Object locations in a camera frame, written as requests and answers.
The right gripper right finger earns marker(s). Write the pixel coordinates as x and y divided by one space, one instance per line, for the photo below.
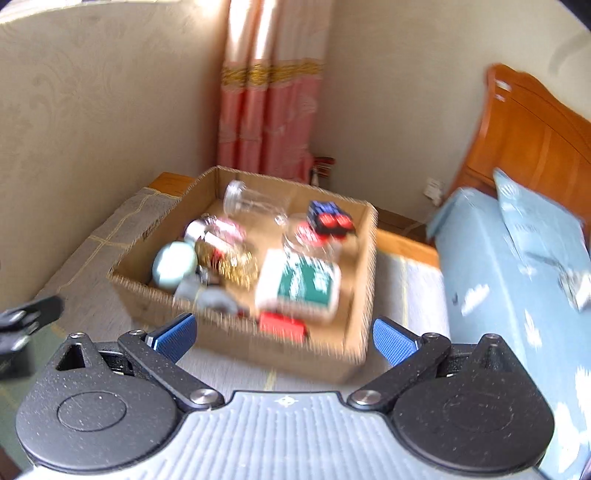
457 408

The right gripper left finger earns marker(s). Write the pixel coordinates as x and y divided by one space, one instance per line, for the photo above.
101 406

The mint green earbuds case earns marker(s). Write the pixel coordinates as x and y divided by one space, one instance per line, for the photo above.
172 263

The blue bed sheet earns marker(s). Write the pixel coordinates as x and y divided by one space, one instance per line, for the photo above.
490 288

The patterned table blanket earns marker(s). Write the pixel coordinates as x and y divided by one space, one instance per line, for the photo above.
409 289

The red toy train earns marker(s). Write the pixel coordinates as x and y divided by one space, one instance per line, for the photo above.
283 327

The blue pillow near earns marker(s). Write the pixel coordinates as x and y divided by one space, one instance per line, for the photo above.
544 234

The clear jar with gold capsules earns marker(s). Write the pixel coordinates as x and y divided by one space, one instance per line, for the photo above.
221 247

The open cardboard box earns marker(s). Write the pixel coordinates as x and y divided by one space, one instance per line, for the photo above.
331 352

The large white plastic bottle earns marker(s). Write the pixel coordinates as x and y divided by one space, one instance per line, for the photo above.
298 286

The clear round box red label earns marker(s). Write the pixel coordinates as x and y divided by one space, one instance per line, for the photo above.
299 237

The empty clear plastic jar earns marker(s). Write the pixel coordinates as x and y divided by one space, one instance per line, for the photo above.
240 199

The wooden bed headboard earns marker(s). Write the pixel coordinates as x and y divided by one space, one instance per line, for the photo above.
534 138

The pink floral curtain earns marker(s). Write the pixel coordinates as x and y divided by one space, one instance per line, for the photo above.
270 81

